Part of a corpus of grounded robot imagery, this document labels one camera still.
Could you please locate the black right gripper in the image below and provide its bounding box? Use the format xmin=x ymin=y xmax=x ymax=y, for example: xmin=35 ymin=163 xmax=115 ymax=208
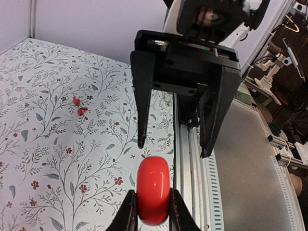
xmin=130 ymin=30 xmax=241 ymax=158

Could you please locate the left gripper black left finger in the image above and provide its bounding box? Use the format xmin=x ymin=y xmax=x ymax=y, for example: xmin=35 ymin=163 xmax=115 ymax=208
xmin=106 ymin=190 xmax=138 ymax=231

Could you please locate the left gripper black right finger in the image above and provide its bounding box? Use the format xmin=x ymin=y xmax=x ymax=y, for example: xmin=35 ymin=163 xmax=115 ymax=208
xmin=169 ymin=189 xmax=200 ymax=231

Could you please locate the red round charging case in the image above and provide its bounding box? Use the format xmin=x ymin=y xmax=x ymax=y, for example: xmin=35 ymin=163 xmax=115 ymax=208
xmin=137 ymin=156 xmax=171 ymax=226

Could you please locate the red earbud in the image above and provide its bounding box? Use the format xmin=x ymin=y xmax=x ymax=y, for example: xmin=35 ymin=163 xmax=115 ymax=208
xmin=73 ymin=96 xmax=80 ymax=106
xmin=77 ymin=107 xmax=88 ymax=116

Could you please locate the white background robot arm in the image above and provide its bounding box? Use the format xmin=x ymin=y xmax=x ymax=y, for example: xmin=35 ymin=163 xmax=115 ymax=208
xmin=174 ymin=44 xmax=308 ymax=231

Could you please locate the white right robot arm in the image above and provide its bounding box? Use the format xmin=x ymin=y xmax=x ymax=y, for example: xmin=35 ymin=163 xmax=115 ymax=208
xmin=130 ymin=0 xmax=269 ymax=158

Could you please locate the floral patterned table mat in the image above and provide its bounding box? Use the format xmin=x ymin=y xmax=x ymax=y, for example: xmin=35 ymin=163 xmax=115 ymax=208
xmin=0 ymin=38 xmax=174 ymax=231

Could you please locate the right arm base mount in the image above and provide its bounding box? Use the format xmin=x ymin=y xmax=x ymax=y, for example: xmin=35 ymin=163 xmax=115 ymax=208
xmin=178 ymin=95 xmax=200 ymax=127

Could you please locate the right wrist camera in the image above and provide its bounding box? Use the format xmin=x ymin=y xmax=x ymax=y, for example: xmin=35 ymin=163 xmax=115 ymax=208
xmin=176 ymin=0 xmax=270 ymax=44

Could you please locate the left aluminium frame post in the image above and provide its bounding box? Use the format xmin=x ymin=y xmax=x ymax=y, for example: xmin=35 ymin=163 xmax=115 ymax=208
xmin=28 ymin=0 xmax=37 ymax=39

